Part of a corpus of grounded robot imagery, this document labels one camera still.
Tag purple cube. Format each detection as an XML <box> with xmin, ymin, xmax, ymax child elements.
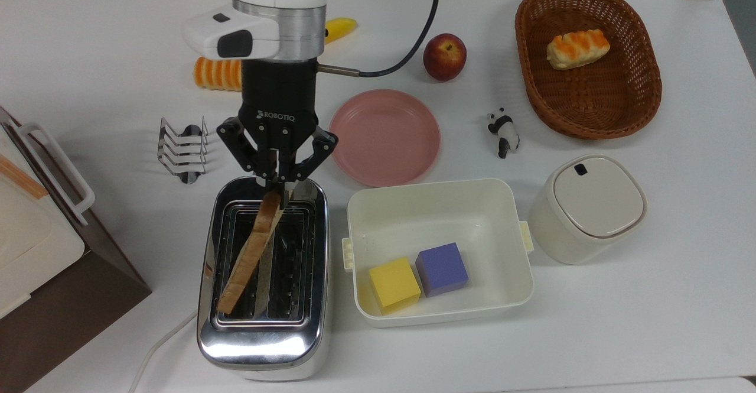
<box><xmin>415</xmin><ymin>242</ymin><xmax>470</xmax><ymax>298</ymax></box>

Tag red apple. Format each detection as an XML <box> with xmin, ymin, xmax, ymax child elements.
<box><xmin>422</xmin><ymin>33</ymin><xmax>468</xmax><ymax>82</ymax></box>

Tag long orange striped bread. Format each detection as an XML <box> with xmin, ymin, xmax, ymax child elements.
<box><xmin>193</xmin><ymin>56</ymin><xmax>244</xmax><ymax>92</ymax></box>

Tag white plastic container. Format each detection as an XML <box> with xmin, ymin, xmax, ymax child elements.
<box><xmin>341</xmin><ymin>178</ymin><xmax>536</xmax><ymax>329</ymax></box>

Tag white bin with lid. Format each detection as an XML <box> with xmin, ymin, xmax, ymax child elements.
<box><xmin>527</xmin><ymin>154</ymin><xmax>649</xmax><ymax>265</ymax></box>

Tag small orange glazed bread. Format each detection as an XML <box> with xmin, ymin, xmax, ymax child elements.
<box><xmin>546</xmin><ymin>28</ymin><xmax>611</xmax><ymax>71</ymax></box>

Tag pink plate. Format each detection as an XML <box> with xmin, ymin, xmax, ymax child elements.
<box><xmin>328</xmin><ymin>89</ymin><xmax>441</xmax><ymax>187</ymax></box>

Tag yellow cube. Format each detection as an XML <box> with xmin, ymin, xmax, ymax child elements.
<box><xmin>368</xmin><ymin>256</ymin><xmax>422</xmax><ymax>316</ymax></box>

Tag brown wicker basket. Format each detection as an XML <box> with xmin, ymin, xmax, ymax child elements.
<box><xmin>514</xmin><ymin>0</ymin><xmax>663</xmax><ymax>141</ymax></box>

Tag yellow banana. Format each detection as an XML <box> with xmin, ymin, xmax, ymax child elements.
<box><xmin>323</xmin><ymin>17</ymin><xmax>359</xmax><ymax>44</ymax></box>

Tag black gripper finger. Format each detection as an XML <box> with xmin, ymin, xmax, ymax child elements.
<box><xmin>280</xmin><ymin>126</ymin><xmax>340</xmax><ymax>200</ymax></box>
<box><xmin>215</xmin><ymin>116</ymin><xmax>279</xmax><ymax>190</ymax></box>

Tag white toaster power cord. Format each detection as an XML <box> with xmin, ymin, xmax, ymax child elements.
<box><xmin>128</xmin><ymin>309</ymin><xmax>199</xmax><ymax>393</ymax></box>

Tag cream and chrome toaster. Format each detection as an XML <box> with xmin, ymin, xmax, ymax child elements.
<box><xmin>196</xmin><ymin>176</ymin><xmax>331</xmax><ymax>382</ymax></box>

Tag metal toast rack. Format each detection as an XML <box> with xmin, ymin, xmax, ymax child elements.
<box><xmin>157</xmin><ymin>116</ymin><xmax>210</xmax><ymax>184</ymax></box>

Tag white brown appliance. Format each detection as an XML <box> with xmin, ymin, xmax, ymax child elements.
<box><xmin>0</xmin><ymin>106</ymin><xmax>153</xmax><ymax>393</ymax></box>

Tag toast bread slice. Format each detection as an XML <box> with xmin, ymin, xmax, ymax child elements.
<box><xmin>216</xmin><ymin>189</ymin><xmax>285</xmax><ymax>316</ymax></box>

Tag panda figurine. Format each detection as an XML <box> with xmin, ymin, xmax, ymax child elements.
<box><xmin>487</xmin><ymin>107</ymin><xmax>521</xmax><ymax>160</ymax></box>

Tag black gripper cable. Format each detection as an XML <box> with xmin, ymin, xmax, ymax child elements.
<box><xmin>316</xmin><ymin>0</ymin><xmax>441</xmax><ymax>79</ymax></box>

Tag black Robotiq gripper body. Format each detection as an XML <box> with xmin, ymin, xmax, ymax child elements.
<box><xmin>239</xmin><ymin>61</ymin><xmax>320</xmax><ymax>152</ymax></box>

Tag cream wooden cabinet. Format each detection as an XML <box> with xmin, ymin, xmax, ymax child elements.
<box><xmin>0</xmin><ymin>106</ymin><xmax>96</xmax><ymax>320</ymax></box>

